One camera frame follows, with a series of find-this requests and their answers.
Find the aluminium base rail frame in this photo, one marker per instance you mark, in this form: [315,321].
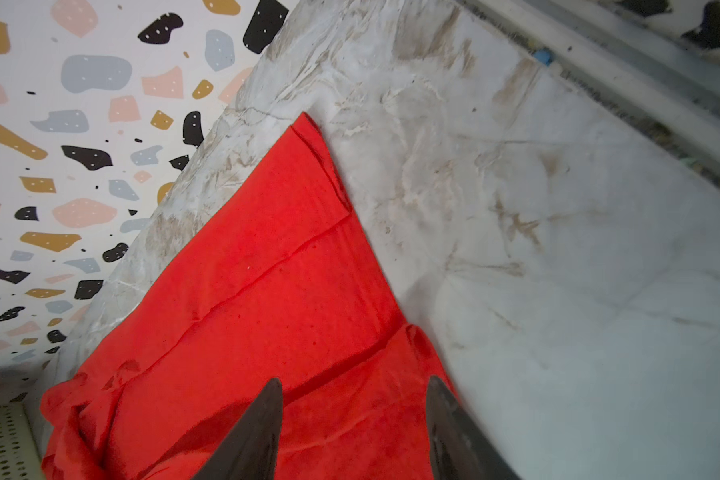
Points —
[655,64]

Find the green perforated plastic basket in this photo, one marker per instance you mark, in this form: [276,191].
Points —
[18,454]

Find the red t shirt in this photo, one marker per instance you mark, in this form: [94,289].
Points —
[280,283]

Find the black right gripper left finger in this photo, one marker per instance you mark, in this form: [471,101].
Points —
[250,448]

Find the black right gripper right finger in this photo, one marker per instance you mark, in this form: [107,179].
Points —
[458,448]

